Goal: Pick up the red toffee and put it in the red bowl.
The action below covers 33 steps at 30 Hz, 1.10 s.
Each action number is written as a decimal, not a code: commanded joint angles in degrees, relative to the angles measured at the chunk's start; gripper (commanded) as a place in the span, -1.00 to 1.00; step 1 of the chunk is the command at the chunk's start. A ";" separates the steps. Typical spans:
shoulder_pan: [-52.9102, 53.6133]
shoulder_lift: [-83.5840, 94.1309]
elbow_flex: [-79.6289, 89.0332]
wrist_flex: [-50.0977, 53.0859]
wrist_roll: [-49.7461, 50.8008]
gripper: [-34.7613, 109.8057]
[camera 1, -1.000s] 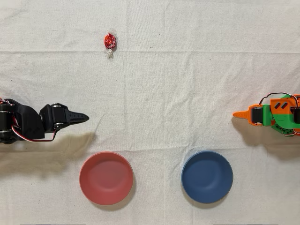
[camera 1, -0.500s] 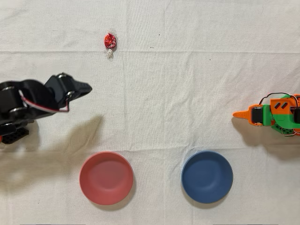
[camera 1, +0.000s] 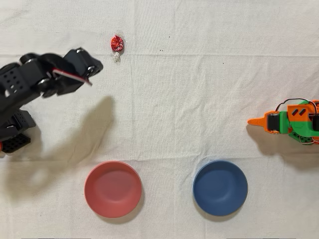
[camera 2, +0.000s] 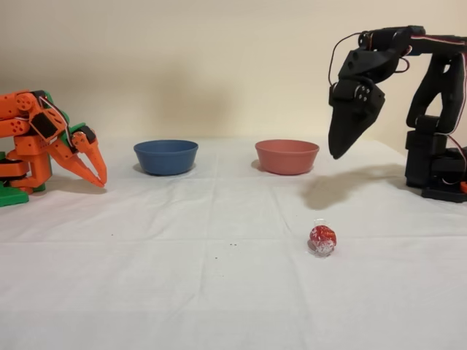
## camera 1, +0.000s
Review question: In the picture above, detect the red candy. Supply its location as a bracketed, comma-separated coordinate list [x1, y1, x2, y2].
[110, 34, 125, 63]

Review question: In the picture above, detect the blue bowl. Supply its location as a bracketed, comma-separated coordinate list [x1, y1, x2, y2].
[192, 159, 249, 217]

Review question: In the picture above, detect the red bowl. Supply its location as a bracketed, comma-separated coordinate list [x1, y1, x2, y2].
[84, 161, 143, 219]

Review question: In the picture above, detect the white tablecloth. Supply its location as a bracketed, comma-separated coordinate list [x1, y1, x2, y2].
[0, 0, 319, 239]

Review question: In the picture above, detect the red white ribbon cable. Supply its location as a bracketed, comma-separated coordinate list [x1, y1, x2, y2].
[51, 68, 93, 87]

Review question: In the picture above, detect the orange arm servo cable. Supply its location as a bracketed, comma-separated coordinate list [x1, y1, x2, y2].
[275, 99, 319, 146]

